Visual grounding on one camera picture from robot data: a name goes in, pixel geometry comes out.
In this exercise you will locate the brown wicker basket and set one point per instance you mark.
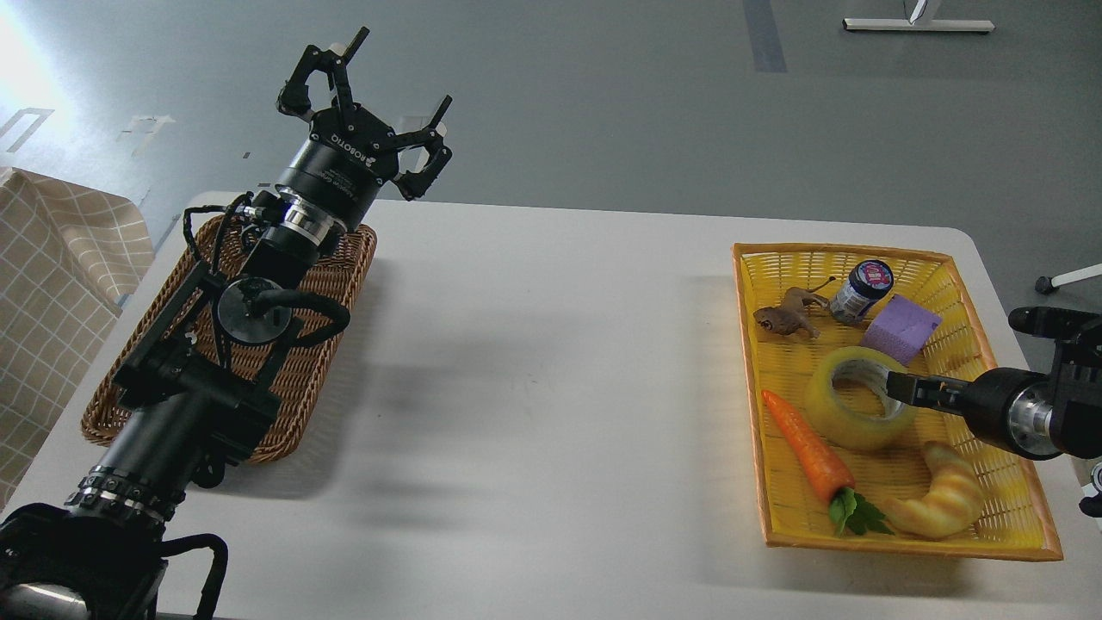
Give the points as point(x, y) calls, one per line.
point(297, 384)

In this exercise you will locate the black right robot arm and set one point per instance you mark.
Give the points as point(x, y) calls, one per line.
point(1074, 388)

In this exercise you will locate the toy croissant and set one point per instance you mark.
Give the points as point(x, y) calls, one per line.
point(952, 503)

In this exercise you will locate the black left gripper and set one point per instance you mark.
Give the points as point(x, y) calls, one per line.
point(340, 168)

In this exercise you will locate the brown toy frog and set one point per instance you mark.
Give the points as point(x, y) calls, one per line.
point(791, 315)

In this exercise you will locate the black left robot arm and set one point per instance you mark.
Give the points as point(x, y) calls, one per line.
point(198, 384)

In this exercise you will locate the yellow tape roll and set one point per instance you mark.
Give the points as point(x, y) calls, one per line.
point(860, 429)

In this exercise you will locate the small dark jar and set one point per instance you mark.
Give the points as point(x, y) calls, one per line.
point(868, 283)

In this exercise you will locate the yellow plastic basket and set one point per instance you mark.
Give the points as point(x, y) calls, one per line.
point(1015, 522)

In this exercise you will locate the white caster leg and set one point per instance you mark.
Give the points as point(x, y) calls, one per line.
point(1047, 285)

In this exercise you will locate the purple foam block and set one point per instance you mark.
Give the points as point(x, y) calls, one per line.
point(901, 329)

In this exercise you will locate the beige checkered cloth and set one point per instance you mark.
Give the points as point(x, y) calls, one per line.
point(69, 255)

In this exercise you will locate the white stand base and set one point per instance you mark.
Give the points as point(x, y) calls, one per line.
point(921, 19)

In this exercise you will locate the orange toy carrot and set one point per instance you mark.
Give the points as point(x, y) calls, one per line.
point(829, 477)

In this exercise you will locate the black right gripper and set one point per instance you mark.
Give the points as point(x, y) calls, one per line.
point(1002, 407)

